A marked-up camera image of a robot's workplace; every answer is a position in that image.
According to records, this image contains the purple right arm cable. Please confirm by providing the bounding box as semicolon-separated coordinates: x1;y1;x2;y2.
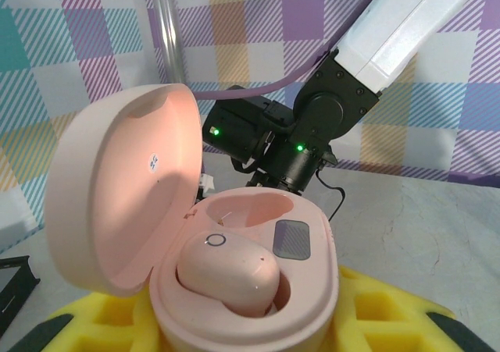
193;53;337;102

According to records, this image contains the thin black camera cable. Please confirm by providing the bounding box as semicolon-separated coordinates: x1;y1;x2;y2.
314;170;347;222

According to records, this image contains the pink wireless earbud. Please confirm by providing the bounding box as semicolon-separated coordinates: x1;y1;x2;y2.
176;230;281;317

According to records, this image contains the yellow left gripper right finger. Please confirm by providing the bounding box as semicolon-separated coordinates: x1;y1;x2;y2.
331;265;499;352

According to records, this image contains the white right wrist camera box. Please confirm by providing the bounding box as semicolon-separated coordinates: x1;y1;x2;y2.
198;173;216;199

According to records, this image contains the pink earbud charging case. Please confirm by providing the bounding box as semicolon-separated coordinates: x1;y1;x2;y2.
43;82;339;352

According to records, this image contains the aluminium corner post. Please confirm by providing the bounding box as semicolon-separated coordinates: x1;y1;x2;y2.
149;0;185;86

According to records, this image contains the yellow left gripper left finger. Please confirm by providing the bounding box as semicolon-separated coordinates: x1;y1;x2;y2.
33;285;163;352

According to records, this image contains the black folding chessboard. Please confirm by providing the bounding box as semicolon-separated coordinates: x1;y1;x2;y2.
0;254;41;324

